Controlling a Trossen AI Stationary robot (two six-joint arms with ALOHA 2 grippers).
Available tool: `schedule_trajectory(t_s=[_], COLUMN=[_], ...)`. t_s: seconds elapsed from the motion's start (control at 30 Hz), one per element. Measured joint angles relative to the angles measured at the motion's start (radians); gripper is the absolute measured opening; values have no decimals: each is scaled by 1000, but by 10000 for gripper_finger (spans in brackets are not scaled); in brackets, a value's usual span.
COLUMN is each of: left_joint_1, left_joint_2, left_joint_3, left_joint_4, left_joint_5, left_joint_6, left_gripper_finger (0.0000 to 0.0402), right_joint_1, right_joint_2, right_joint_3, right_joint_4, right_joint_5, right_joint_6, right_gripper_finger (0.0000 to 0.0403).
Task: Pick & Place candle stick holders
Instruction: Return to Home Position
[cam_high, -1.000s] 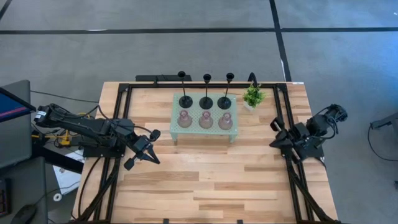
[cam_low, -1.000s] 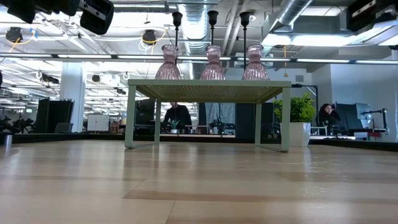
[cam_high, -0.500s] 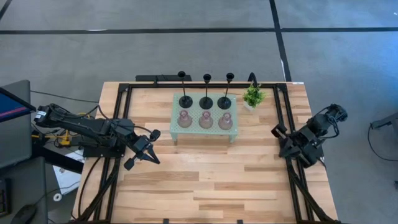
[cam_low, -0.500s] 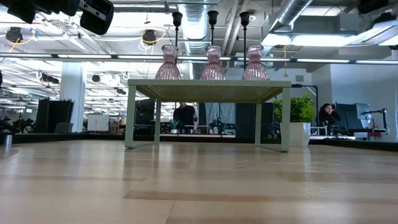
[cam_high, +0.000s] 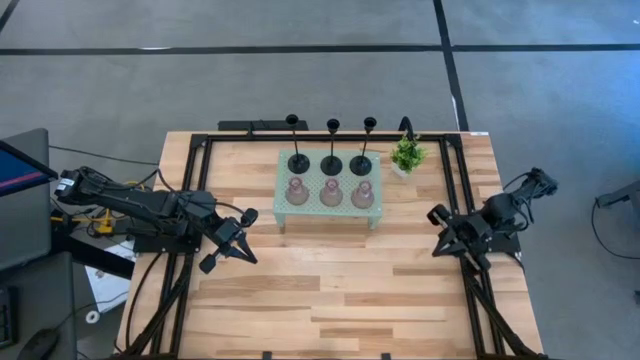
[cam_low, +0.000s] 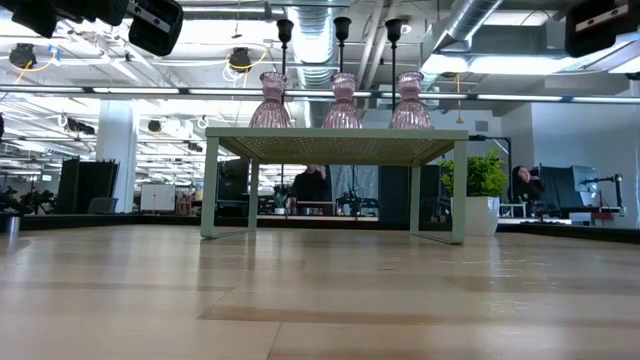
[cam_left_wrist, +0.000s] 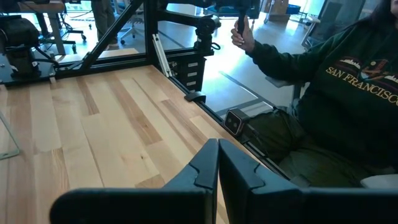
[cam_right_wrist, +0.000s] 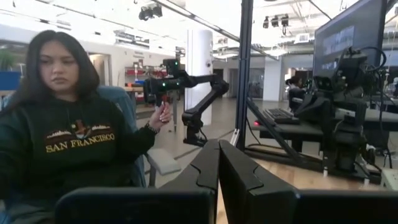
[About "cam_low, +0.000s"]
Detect silver ventilation duct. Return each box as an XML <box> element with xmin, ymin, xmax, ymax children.
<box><xmin>422</xmin><ymin>0</ymin><xmax>504</xmax><ymax>56</ymax></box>
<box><xmin>283</xmin><ymin>0</ymin><xmax>346</xmax><ymax>127</ymax></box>

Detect green perforated metal shelf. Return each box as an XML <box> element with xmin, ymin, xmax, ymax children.
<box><xmin>199</xmin><ymin>126</ymin><xmax>470</xmax><ymax>246</ymax></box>

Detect green plant white pot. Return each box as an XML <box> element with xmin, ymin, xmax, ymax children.
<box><xmin>438</xmin><ymin>147</ymin><xmax>510</xmax><ymax>237</ymax></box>

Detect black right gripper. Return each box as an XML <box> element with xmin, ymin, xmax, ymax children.
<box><xmin>564</xmin><ymin>0</ymin><xmax>632</xmax><ymax>59</ymax></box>

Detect black curved pole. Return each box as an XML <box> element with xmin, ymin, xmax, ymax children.
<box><xmin>469</xmin><ymin>133</ymin><xmax>514</xmax><ymax>174</ymax></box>

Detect black cabinet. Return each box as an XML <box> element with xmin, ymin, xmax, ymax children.
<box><xmin>58</xmin><ymin>158</ymin><xmax>120</xmax><ymax>215</ymax></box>

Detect black aluminium table frame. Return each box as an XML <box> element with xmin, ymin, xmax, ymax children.
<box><xmin>0</xmin><ymin>213</ymin><xmax>640</xmax><ymax>245</ymax></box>

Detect black monitor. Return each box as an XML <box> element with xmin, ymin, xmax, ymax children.
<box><xmin>537</xmin><ymin>164</ymin><xmax>584</xmax><ymax>214</ymax></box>

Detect person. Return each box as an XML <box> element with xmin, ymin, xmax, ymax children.
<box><xmin>289</xmin><ymin>163</ymin><xmax>334</xmax><ymax>216</ymax></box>
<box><xmin>510</xmin><ymin>164</ymin><xmax>546</xmax><ymax>204</ymax></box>

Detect pink ribbed glass candle holder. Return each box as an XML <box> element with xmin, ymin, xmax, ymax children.
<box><xmin>389</xmin><ymin>70</ymin><xmax>435</xmax><ymax>130</ymax></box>
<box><xmin>320</xmin><ymin>72</ymin><xmax>365</xmax><ymax>130</ymax></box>
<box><xmin>248</xmin><ymin>71</ymin><xmax>293</xmax><ymax>129</ymax></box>

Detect tall black metal candlestick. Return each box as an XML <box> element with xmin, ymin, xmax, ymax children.
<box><xmin>384</xmin><ymin>18</ymin><xmax>404</xmax><ymax>115</ymax></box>
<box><xmin>276</xmin><ymin>18</ymin><xmax>295</xmax><ymax>105</ymax></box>
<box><xmin>333</xmin><ymin>16</ymin><xmax>353</xmax><ymax>75</ymax></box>

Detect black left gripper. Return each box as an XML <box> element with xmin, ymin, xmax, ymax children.
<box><xmin>127</xmin><ymin>0</ymin><xmax>185</xmax><ymax>57</ymax></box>

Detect yellow hanging pendant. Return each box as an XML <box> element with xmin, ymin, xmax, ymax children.
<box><xmin>454</xmin><ymin>73</ymin><xmax>464</xmax><ymax>125</ymax></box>

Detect black ceiling-mounted device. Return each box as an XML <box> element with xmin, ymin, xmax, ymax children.
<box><xmin>8</xmin><ymin>42</ymin><xmax>37</xmax><ymax>69</ymax></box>
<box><xmin>229</xmin><ymin>47</ymin><xmax>254</xmax><ymax>74</ymax></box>

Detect white cabinet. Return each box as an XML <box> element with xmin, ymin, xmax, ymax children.
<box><xmin>139</xmin><ymin>183</ymin><xmax>177</xmax><ymax>212</ymax></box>

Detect grey office chair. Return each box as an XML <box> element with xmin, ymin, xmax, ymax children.
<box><xmin>87</xmin><ymin>196</ymin><xmax>120</xmax><ymax>215</ymax></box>

